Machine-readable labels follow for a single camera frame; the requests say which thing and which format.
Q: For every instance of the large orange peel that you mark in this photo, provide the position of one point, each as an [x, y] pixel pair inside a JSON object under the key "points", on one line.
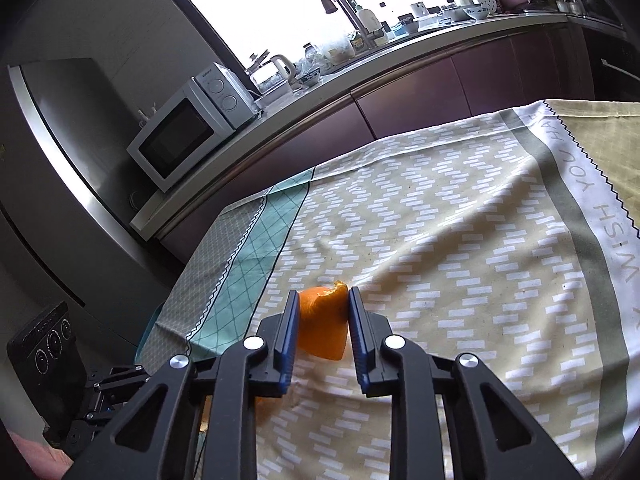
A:
{"points": [[323, 321]]}

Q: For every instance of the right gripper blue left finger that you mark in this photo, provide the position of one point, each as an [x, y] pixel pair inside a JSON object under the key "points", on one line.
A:
{"points": [[284, 346]]}

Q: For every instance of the small orange peel piece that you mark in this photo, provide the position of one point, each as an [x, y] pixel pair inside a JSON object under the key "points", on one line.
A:
{"points": [[266, 407]]}

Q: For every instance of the maroon kitchen counter cabinets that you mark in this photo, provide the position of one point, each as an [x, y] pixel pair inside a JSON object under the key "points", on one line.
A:
{"points": [[441, 77]]}

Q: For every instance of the teal plastic trash bin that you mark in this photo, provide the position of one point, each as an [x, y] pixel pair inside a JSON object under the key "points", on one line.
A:
{"points": [[146, 333]]}

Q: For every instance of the glass electric kettle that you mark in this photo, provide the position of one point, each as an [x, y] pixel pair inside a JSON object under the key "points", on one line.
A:
{"points": [[285, 67]]}

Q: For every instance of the white microwave oven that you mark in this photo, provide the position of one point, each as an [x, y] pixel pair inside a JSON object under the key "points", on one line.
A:
{"points": [[203, 114]]}

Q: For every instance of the stainless steel refrigerator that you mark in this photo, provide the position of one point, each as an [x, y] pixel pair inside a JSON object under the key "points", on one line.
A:
{"points": [[69, 191]]}

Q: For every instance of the black built-in oven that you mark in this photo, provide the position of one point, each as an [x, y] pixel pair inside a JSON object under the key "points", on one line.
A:
{"points": [[614, 60]]}

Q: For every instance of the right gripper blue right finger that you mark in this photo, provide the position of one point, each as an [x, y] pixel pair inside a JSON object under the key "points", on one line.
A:
{"points": [[361, 338]]}

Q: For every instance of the pink sleeved left forearm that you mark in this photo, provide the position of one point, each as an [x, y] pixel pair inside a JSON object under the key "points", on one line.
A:
{"points": [[47, 463]]}

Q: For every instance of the patchwork patterned tablecloth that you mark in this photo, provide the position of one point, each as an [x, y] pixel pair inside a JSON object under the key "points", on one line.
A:
{"points": [[512, 235]]}

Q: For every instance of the blue white ceramic bowl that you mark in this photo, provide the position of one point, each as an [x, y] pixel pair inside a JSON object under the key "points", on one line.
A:
{"points": [[309, 79]]}

